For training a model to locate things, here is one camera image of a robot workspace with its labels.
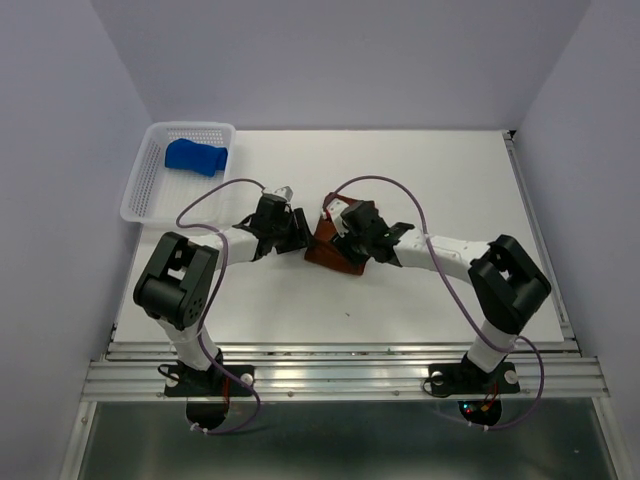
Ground brown towel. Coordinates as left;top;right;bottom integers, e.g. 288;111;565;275
304;213;365;276

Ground blue towel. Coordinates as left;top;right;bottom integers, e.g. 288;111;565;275
164;138;229;178

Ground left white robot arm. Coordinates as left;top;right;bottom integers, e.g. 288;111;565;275
133;193;312;396

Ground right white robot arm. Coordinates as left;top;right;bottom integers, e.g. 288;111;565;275
323;199;551;397

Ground white plastic basket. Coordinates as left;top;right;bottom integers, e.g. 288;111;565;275
120;121;236;228

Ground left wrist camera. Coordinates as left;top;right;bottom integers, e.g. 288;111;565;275
262;186;293;203

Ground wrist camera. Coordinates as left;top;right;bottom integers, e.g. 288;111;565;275
321;198;349;237
262;186;293;203

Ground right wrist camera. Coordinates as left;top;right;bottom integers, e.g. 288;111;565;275
321;198;349;237

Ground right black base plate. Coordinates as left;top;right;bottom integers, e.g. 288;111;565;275
422;362;521;398

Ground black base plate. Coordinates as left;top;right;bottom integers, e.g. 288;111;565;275
158;363;255;399
422;362;521;398

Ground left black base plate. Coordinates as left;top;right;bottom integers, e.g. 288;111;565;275
158;363;255;399

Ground aluminium rail frame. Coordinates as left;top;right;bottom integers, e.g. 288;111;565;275
59;130;626;480

